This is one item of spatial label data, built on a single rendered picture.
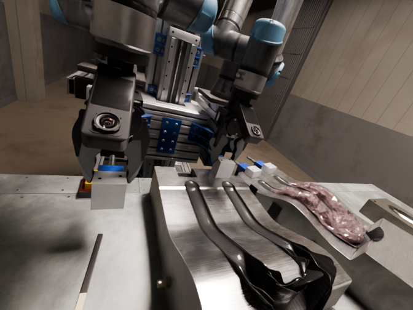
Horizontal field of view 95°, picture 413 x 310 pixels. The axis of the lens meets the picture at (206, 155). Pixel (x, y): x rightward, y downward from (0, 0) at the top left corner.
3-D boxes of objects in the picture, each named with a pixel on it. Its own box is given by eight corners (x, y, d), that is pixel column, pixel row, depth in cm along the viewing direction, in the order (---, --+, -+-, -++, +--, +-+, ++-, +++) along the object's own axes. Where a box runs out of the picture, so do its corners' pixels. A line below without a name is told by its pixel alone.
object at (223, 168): (200, 156, 65) (204, 142, 63) (212, 157, 67) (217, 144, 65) (214, 178, 54) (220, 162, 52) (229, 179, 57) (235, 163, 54)
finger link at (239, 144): (231, 155, 63) (236, 129, 58) (240, 165, 58) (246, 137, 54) (223, 156, 62) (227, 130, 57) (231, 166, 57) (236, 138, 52)
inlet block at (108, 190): (99, 166, 42) (100, 144, 39) (123, 168, 44) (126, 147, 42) (90, 210, 31) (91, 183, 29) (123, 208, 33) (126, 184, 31)
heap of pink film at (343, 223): (266, 190, 62) (276, 171, 59) (291, 182, 74) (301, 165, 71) (351, 258, 46) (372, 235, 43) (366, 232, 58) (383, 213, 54)
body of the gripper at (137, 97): (137, 123, 36) (147, 53, 31) (141, 143, 29) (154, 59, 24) (91, 115, 33) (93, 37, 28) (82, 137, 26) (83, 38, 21)
